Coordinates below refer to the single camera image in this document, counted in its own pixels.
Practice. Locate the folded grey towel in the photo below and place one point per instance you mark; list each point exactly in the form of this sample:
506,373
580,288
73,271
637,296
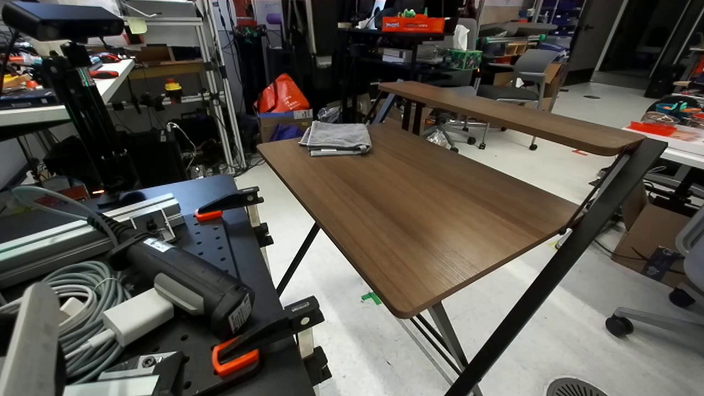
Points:
336,136

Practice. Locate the cardboard box with label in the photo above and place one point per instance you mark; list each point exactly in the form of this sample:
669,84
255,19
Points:
275,124

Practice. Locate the black orange clamp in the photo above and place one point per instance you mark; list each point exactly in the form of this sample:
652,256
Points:
228,202
264,330

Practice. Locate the orange bag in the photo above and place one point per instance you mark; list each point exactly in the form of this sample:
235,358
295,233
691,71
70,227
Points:
281,94

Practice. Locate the black shelf unit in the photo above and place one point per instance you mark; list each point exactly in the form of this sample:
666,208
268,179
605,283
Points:
385,66

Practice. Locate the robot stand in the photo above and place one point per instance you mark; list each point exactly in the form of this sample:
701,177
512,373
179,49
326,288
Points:
220,250

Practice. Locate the green tissue box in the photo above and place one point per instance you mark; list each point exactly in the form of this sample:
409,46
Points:
463,58

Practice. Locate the orange box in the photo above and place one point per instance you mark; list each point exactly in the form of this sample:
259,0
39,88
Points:
412,24

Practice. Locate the white metal shelf rack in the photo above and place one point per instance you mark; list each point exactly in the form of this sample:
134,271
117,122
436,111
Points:
212,71

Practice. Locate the yellow red stop button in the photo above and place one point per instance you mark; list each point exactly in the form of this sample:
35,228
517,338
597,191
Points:
172,88

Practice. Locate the white power adapter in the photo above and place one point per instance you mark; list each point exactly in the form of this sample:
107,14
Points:
137,316

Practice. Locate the round floor grate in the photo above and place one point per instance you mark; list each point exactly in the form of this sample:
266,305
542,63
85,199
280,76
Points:
575,388

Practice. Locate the large cardboard box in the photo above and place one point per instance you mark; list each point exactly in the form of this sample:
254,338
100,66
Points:
649,236

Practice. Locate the white table with clutter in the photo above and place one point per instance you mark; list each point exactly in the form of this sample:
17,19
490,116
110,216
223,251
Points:
685,148

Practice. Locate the light grey office chair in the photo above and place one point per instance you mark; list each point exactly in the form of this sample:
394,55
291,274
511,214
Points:
690,242

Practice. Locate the camera on tripod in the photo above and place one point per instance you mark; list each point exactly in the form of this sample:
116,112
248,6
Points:
82,110

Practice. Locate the aluminium rail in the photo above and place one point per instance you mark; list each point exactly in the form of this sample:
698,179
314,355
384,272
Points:
66,236

